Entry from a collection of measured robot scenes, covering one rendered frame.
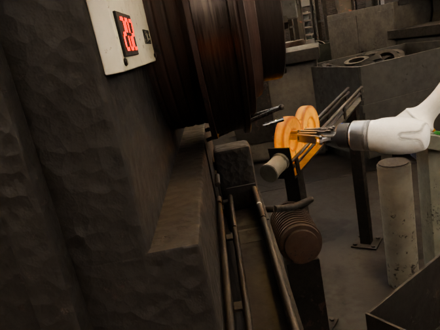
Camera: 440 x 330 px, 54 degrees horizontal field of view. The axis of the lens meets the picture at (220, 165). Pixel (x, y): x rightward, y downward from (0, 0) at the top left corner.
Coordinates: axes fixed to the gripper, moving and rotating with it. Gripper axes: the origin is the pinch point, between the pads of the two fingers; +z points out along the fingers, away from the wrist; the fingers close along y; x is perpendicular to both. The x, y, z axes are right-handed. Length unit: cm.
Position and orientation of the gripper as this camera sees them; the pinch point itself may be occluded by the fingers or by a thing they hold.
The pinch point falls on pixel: (289, 135)
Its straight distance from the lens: 143.5
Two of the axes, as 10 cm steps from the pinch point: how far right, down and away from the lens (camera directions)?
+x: -1.5, -9.4, -3.0
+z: -8.3, -0.5, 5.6
